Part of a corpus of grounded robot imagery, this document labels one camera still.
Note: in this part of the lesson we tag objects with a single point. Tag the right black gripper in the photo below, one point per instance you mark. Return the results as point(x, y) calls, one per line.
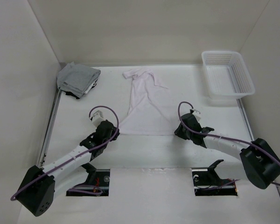
point(178, 132)

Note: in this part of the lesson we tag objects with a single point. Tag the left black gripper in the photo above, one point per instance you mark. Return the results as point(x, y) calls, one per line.
point(114, 131)

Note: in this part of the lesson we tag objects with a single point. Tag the white tank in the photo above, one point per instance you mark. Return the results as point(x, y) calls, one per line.
point(151, 110)
point(90, 87)

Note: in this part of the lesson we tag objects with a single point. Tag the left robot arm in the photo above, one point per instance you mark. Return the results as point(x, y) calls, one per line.
point(40, 186)

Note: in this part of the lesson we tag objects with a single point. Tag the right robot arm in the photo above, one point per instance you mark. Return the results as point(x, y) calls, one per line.
point(260, 163)

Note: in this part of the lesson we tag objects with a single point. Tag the folded white tank top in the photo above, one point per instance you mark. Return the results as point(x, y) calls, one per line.
point(90, 87)

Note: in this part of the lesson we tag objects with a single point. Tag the folded black tank top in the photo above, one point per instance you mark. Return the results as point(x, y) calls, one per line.
point(73, 95)

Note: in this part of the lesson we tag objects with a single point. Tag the folded grey tank top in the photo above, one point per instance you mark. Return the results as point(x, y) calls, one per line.
point(76, 78)

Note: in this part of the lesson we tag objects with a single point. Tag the white plastic basket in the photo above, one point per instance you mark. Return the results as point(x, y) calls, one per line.
point(226, 75)

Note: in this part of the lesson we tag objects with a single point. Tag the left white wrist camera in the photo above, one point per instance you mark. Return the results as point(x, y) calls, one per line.
point(97, 118)

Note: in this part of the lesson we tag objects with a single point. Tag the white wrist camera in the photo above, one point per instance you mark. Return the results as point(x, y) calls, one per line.
point(196, 114)
point(97, 118)

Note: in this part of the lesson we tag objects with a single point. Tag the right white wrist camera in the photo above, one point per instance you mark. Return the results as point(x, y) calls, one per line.
point(196, 114)

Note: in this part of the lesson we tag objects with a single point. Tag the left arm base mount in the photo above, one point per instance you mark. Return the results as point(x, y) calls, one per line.
point(96, 184)

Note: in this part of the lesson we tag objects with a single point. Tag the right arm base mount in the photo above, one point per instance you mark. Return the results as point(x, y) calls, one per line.
point(208, 183)

